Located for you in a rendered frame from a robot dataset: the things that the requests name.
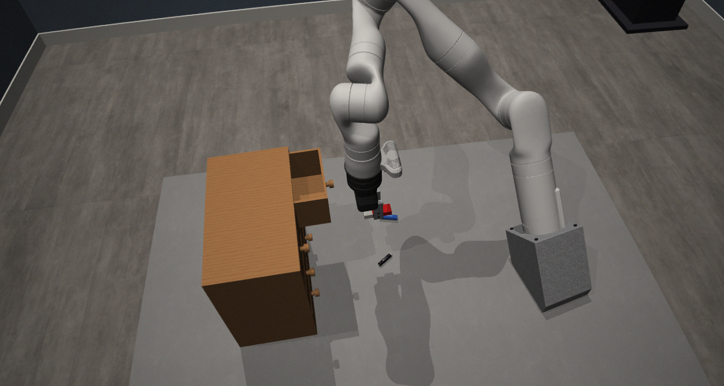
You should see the small brown wooden chest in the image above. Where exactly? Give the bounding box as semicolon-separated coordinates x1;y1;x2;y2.
201;147;317;347

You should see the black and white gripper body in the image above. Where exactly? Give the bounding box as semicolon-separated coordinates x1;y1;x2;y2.
344;140;402;212

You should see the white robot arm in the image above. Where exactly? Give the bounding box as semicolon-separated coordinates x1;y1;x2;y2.
330;0;566;235

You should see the red and white eraser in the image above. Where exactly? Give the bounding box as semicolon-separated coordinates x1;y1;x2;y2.
363;204;392;219

